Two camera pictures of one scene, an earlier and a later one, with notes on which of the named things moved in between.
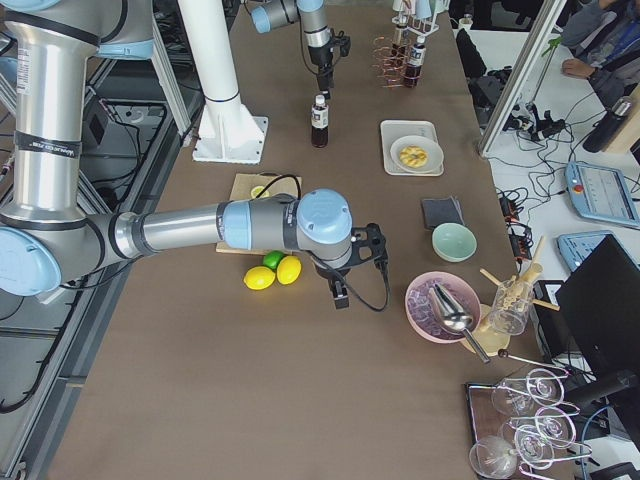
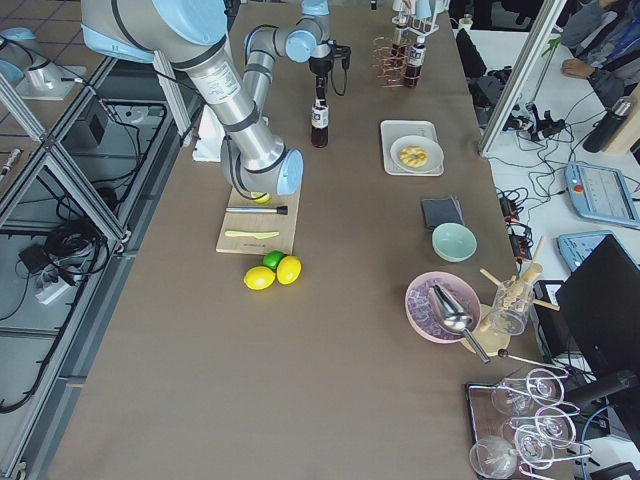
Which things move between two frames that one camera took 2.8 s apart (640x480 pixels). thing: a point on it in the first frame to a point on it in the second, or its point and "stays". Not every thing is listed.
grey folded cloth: x=439 y=211 stays
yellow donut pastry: x=414 y=156 stays
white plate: x=416 y=154 stays
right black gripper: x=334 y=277 to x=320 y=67
